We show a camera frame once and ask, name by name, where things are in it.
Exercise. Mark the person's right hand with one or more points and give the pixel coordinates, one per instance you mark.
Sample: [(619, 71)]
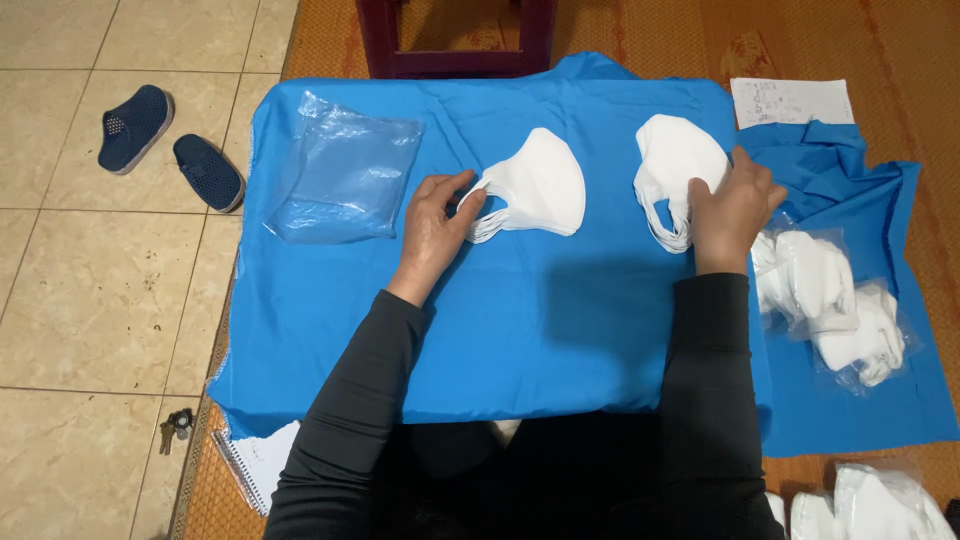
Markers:
[(731, 217)]

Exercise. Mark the person's left hand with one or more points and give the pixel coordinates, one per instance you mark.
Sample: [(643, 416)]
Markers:
[(431, 225)]

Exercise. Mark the stack of white face masks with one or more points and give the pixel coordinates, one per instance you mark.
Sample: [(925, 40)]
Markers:
[(544, 187), (671, 157)]

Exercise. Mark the clear packet of white masks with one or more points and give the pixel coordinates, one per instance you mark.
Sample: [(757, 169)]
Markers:
[(885, 502), (806, 277), (811, 519), (862, 337)]

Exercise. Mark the pile of clear plastic bags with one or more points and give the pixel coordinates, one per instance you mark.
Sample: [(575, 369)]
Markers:
[(345, 172)]

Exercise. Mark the white printed paper sheet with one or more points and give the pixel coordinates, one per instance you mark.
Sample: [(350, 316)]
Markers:
[(791, 101)]

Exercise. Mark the blue cloth sheet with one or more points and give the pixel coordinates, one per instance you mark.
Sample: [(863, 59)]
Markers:
[(525, 322)]

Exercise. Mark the dark red wooden stool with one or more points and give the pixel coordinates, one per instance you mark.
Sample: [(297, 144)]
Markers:
[(457, 64)]

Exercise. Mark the navy blue perforated shoe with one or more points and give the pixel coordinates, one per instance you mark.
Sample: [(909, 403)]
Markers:
[(208, 172), (135, 127)]

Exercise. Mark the orange woven floor mat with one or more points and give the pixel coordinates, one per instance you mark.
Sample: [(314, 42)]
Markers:
[(900, 45)]

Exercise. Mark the person's black clothed lap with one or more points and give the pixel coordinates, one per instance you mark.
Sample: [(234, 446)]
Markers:
[(525, 480)]

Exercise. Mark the white spiral notebook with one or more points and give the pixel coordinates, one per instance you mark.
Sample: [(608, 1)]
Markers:
[(262, 461)]

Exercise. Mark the bunch of keys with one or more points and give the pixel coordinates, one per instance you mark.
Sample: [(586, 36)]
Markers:
[(176, 427)]

